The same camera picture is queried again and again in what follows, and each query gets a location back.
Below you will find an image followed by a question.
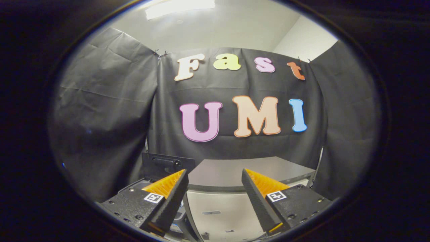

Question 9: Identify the rectangular ceiling light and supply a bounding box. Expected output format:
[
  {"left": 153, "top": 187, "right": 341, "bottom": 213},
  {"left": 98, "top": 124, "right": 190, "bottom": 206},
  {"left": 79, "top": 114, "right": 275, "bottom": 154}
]
[{"left": 145, "top": 0, "right": 216, "bottom": 20}]

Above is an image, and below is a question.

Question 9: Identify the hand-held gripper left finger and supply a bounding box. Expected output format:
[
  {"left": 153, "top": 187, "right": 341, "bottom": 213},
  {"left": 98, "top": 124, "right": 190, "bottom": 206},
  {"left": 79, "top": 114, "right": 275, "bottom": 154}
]
[{"left": 100, "top": 169, "right": 189, "bottom": 235}]

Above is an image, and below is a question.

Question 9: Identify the black backdrop cloth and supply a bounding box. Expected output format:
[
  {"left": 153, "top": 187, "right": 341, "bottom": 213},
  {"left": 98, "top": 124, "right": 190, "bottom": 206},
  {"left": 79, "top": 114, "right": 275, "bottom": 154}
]
[{"left": 47, "top": 26, "right": 382, "bottom": 203}]

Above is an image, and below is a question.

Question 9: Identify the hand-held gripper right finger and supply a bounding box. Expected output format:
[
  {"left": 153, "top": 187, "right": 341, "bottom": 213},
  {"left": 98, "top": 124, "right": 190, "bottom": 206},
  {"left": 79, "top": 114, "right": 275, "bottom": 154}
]
[{"left": 242, "top": 168, "right": 333, "bottom": 234}]

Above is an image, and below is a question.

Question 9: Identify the dark grey washing machine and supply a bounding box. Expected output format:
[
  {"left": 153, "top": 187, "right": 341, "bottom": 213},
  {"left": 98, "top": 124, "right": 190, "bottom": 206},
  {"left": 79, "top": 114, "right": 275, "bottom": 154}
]
[{"left": 116, "top": 179, "right": 204, "bottom": 242}]

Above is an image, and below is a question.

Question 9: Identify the dark washing machine lid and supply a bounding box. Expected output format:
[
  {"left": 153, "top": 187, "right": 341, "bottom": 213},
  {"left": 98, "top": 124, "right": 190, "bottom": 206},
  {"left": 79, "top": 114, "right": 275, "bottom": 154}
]
[{"left": 141, "top": 152, "right": 196, "bottom": 182}]

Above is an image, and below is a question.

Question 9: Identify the grey top beige cabinet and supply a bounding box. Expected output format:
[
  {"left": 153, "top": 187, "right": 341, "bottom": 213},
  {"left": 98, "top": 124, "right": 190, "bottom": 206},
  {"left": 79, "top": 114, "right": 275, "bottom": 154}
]
[{"left": 183, "top": 156, "right": 316, "bottom": 242}]

